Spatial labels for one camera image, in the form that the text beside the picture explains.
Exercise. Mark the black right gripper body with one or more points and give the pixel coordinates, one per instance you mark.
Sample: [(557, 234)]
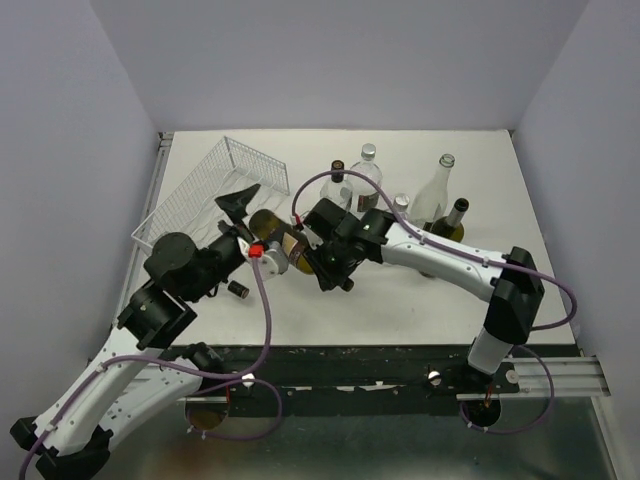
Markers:
[(330, 263)]

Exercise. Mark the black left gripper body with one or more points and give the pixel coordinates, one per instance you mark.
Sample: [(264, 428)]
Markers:
[(227, 253)]

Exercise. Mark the dark green wine bottle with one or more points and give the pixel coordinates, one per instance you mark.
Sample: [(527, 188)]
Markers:
[(268, 227)]

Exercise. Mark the square clear bottle black cap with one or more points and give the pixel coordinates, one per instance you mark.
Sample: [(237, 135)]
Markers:
[(337, 187)]

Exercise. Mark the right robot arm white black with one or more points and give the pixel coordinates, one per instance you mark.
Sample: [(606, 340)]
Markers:
[(508, 283)]

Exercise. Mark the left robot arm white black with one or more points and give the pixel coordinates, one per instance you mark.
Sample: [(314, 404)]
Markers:
[(128, 381)]

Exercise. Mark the round clear bottle silver cap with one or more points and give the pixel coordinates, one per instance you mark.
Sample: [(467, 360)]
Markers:
[(365, 196)]

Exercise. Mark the small clear bottle silver cap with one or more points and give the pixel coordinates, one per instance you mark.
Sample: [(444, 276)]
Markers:
[(400, 207)]

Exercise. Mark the tall clear wine bottle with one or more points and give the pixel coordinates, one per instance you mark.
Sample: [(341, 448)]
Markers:
[(431, 200)]

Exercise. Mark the olive wine bottle right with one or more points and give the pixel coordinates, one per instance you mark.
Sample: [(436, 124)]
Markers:
[(450, 226)]

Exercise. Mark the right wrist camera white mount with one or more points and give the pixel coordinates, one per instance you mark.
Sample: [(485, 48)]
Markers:
[(324, 218)]

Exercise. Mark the white wire wine rack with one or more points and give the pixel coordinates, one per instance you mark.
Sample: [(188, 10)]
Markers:
[(230, 166)]

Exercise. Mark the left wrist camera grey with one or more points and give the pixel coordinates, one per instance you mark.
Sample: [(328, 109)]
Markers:
[(270, 257)]

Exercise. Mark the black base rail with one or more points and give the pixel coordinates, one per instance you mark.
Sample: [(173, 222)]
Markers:
[(330, 381)]

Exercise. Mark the aluminium rail right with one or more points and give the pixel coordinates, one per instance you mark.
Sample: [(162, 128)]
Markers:
[(572, 377)]

